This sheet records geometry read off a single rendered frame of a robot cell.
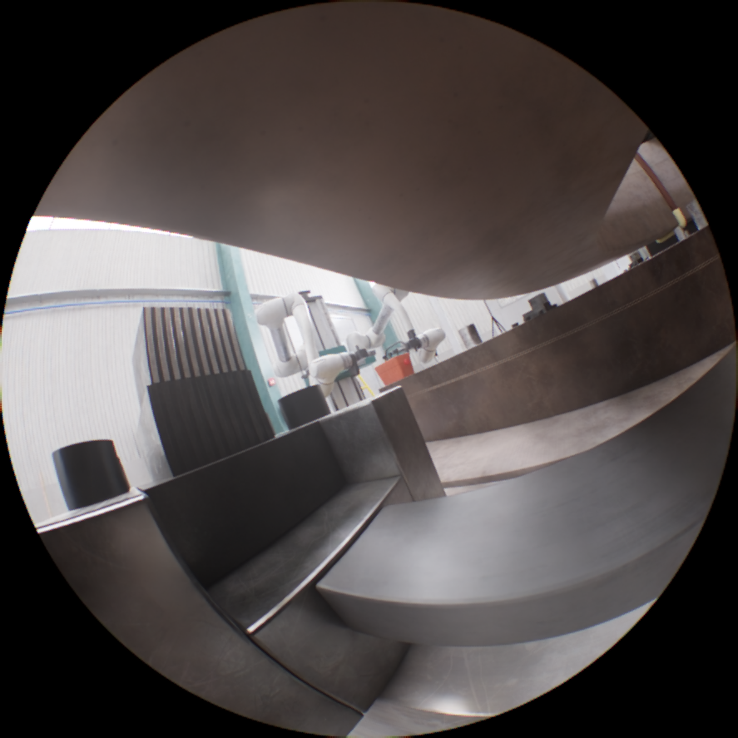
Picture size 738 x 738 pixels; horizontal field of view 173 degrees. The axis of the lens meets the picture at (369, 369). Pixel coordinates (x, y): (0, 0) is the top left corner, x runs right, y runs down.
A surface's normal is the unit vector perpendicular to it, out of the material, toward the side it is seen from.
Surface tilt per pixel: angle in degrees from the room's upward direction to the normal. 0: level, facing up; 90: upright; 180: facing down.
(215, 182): 180
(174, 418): 90
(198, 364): 90
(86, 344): 90
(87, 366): 90
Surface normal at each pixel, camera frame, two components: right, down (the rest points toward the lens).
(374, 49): 0.39, 0.92
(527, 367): -0.73, 0.25
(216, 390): 0.80, -0.39
